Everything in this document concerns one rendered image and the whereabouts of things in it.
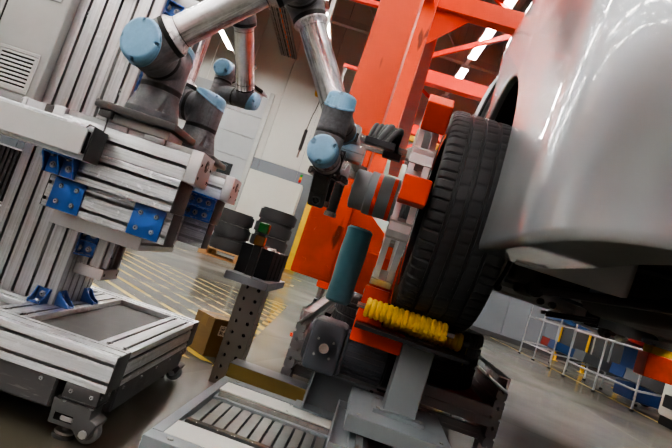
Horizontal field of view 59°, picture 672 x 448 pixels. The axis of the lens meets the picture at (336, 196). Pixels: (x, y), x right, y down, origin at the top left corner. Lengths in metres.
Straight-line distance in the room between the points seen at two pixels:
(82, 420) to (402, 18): 1.79
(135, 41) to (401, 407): 1.26
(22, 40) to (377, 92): 1.23
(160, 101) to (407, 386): 1.09
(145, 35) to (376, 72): 1.08
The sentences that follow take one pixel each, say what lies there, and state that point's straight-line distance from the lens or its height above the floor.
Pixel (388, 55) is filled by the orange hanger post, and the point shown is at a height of 1.44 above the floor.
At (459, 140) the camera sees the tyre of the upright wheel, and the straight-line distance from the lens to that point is 1.68.
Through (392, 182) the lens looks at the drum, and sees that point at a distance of 1.87.
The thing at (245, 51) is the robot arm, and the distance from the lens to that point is 2.38.
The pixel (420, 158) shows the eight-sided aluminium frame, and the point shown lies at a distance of 1.66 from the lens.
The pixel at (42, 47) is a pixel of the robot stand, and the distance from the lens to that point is 2.02.
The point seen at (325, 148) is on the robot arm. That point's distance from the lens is 1.41.
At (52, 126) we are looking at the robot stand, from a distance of 1.64.
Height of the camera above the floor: 0.62
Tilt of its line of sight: 6 degrees up
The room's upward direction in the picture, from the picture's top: 18 degrees clockwise
